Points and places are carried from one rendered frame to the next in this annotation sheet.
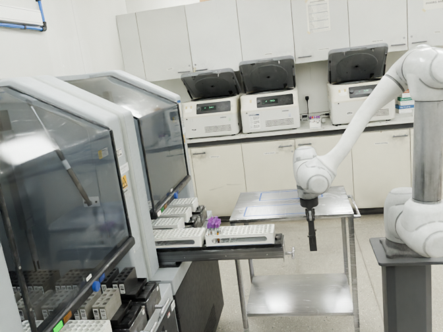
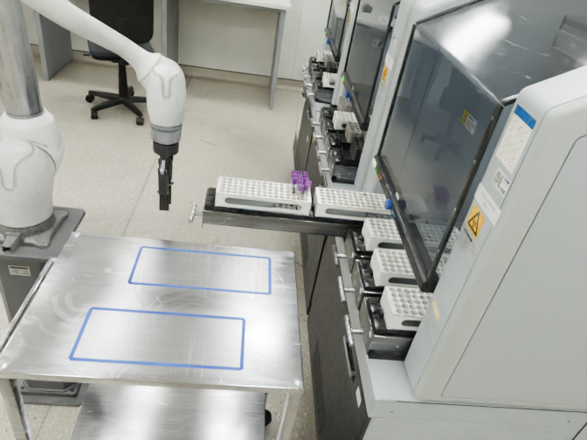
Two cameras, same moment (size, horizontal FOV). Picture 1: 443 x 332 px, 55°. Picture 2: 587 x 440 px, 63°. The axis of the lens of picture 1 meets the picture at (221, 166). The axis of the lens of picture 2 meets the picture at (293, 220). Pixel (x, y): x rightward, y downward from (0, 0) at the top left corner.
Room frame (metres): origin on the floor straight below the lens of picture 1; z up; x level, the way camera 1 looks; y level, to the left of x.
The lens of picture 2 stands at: (2.98, -0.38, 1.64)
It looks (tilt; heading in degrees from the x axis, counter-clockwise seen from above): 34 degrees down; 160
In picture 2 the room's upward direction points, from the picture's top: 10 degrees clockwise
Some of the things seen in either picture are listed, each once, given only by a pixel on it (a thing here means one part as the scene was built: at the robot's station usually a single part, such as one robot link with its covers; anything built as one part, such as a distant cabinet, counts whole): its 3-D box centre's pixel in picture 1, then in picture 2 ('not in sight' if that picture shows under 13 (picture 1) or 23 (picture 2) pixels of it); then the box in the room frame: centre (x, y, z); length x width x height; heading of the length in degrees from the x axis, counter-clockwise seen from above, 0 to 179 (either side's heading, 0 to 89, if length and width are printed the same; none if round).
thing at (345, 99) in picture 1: (358, 83); not in sight; (4.11, -1.41, 1.25); 0.62 x 0.56 x 0.69; 168
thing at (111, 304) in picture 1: (111, 305); (350, 133); (1.26, 0.42, 0.85); 0.12 x 0.02 x 0.06; 169
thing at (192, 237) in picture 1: (171, 239); (359, 207); (1.80, 0.27, 0.83); 0.30 x 0.10 x 0.06; 78
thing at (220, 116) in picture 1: (213, 101); not in sight; (4.40, 0.00, 1.22); 0.62 x 0.56 x 0.64; 166
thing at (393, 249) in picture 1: (403, 240); (23, 224); (1.71, -0.75, 0.73); 0.22 x 0.18 x 0.06; 168
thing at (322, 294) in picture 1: (297, 270); (169, 405); (2.15, -0.35, 0.41); 0.67 x 0.46 x 0.82; 79
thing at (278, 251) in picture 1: (211, 249); (302, 216); (1.76, 0.09, 0.78); 0.73 x 0.14 x 0.09; 78
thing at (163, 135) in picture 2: (308, 190); (166, 130); (1.67, -0.34, 1.03); 0.09 x 0.09 x 0.06
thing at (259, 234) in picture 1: (240, 236); (263, 197); (1.73, -0.04, 0.83); 0.30 x 0.10 x 0.06; 78
